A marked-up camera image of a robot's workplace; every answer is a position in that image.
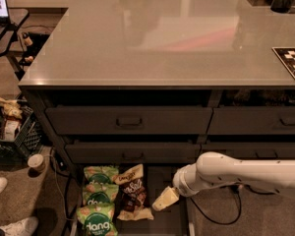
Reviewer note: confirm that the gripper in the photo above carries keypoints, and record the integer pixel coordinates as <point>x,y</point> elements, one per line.
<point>181,181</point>

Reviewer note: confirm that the brown chip bag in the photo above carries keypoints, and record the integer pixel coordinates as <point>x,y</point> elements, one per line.
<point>134,202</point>

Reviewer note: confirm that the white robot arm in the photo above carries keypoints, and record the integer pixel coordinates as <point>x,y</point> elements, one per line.
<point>213,170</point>

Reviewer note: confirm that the open bottom left drawer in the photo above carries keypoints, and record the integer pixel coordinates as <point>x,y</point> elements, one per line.
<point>172,221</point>

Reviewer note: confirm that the green chip bag top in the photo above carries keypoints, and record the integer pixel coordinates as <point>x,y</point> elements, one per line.
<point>101,174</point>

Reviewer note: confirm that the green chip bag middle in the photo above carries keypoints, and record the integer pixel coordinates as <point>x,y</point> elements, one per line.
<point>99,193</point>

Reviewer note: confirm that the green dang chip bag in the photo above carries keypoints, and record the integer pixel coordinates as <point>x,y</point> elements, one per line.
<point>97,220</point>

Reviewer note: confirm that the top left drawer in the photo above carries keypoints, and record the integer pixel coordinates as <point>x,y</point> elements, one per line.
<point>129,120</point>

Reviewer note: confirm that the middle right drawer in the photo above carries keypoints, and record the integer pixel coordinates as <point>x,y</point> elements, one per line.
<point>254,150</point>

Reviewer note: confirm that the middle left drawer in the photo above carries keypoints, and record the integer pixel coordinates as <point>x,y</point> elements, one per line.
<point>133,152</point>

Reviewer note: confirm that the top right drawer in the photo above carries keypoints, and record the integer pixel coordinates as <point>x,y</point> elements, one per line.
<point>258,120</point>

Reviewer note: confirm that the paper cup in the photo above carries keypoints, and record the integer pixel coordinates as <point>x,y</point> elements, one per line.
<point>36,162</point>

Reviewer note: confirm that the white shoe lower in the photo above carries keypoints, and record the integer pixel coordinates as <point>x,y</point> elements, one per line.
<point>24,227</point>

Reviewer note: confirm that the black plastic crate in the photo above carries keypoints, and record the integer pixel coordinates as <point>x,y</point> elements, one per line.
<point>28,140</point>

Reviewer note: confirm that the snack bags in crate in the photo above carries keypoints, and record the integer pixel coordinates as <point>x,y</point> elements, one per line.
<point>12,114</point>

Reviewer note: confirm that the black white fiducial marker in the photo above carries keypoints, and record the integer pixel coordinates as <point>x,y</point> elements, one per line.
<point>286,55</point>

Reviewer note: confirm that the black side desk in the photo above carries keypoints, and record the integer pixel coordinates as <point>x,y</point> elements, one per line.
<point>17,18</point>

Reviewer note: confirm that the dark cabinet frame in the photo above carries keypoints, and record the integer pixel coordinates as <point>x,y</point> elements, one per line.
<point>41,98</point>

